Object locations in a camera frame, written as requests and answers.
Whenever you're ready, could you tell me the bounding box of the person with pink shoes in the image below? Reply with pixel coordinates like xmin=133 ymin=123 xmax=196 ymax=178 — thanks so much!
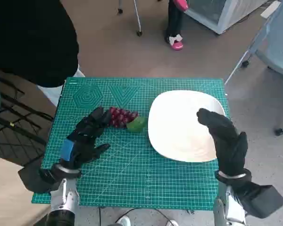
xmin=164 ymin=0 xmax=190 ymax=50

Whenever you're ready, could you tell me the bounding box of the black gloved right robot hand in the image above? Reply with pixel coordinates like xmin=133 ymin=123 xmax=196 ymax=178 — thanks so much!
xmin=196 ymin=108 xmax=249 ymax=176

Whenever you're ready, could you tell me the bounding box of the white mesh cabinet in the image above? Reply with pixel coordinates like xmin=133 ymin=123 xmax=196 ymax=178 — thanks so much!
xmin=183 ymin=0 xmax=270 ymax=35

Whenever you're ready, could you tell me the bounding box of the white square plate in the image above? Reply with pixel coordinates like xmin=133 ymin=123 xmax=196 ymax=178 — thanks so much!
xmin=147 ymin=90 xmax=226 ymax=163

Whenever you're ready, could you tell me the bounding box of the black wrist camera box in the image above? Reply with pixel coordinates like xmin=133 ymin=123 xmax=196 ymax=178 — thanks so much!
xmin=17 ymin=164 xmax=60 ymax=194
xmin=235 ymin=181 xmax=283 ymax=219

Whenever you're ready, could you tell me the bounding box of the black floor cable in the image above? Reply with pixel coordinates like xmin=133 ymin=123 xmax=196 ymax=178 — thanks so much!
xmin=98 ymin=206 xmax=171 ymax=226

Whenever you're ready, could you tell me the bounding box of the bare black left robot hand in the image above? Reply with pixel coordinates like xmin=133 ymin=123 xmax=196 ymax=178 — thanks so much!
xmin=58 ymin=106 xmax=114 ymax=169

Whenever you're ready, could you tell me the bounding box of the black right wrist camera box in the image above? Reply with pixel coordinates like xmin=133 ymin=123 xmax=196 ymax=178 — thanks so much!
xmin=235 ymin=181 xmax=283 ymax=219

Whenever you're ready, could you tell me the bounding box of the white flat board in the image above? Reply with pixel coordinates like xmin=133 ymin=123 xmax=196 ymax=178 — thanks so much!
xmin=260 ymin=4 xmax=281 ymax=18

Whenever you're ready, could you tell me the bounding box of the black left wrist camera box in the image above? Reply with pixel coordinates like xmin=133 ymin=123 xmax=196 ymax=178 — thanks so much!
xmin=17 ymin=164 xmax=60 ymax=194

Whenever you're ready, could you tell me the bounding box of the black wire rack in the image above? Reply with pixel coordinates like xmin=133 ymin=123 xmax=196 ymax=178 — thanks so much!
xmin=0 ymin=68 xmax=54 ymax=165

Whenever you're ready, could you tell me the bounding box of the metal frame with casters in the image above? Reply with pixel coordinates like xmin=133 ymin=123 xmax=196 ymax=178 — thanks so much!
xmin=117 ymin=0 xmax=143 ymax=37

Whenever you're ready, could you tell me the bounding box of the grey-blue chair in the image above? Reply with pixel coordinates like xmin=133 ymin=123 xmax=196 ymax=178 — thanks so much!
xmin=224 ymin=0 xmax=283 ymax=137

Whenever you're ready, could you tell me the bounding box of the red toy grape bunch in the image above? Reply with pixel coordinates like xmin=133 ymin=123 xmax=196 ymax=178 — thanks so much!
xmin=108 ymin=106 xmax=146 ymax=133

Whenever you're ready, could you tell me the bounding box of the light wooden board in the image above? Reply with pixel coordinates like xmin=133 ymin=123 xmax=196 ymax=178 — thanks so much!
xmin=0 ymin=154 xmax=51 ymax=226

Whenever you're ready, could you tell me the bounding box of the green cutting mat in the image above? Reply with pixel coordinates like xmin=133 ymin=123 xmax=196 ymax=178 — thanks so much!
xmin=32 ymin=77 xmax=230 ymax=211

